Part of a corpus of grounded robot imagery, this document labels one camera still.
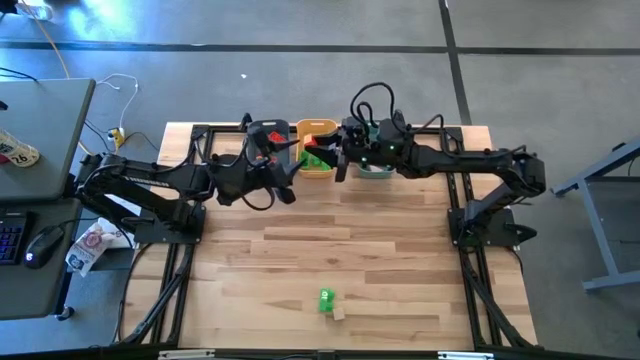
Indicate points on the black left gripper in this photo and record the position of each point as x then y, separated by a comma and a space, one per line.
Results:
240, 175

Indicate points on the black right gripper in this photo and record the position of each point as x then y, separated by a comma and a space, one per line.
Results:
385, 150

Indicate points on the green rounded plastic block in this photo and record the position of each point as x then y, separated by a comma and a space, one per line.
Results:
326, 166

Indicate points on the orange six-stud brick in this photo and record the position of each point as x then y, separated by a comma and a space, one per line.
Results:
275, 136

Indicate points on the large green plastic brick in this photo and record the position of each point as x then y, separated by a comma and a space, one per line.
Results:
326, 300

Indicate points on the wooden block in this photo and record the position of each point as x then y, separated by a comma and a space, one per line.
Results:
339, 314

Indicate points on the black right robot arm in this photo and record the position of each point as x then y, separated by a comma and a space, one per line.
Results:
465, 160

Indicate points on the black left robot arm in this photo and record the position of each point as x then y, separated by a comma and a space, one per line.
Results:
150, 177

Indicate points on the yellow plastic bin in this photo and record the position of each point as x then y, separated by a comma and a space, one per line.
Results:
320, 127

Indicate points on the dark blue plastic bin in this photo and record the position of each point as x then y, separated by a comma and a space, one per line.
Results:
282, 123

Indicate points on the teal plastic bin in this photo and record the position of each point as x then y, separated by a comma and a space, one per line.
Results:
375, 175

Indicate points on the yellow power strip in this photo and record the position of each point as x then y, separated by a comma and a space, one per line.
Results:
117, 137

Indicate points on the white paper sheet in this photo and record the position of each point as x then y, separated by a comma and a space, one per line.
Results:
125, 240

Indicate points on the crumpled white printed packet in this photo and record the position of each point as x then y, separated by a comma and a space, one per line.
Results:
87, 250

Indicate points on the grey desk panel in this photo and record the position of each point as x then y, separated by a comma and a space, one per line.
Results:
45, 140

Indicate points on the black computer mouse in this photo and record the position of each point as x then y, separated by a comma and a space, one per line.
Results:
42, 247

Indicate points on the white container numbered 26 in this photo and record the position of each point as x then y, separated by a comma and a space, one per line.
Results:
17, 152

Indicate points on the blue-grey metal table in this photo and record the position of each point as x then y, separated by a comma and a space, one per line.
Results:
600, 235

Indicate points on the black backlit keyboard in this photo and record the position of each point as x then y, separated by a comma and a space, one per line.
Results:
10, 240

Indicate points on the dark grey desk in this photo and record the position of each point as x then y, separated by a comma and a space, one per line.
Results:
30, 295

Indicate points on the black aluminium table frame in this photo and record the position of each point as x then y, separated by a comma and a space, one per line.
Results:
225, 129

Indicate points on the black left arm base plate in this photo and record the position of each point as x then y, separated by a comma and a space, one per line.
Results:
150, 235

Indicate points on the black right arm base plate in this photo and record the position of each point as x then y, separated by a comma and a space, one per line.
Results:
500, 230

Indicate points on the silver metal bracket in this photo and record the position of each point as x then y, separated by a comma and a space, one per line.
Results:
465, 356
185, 355

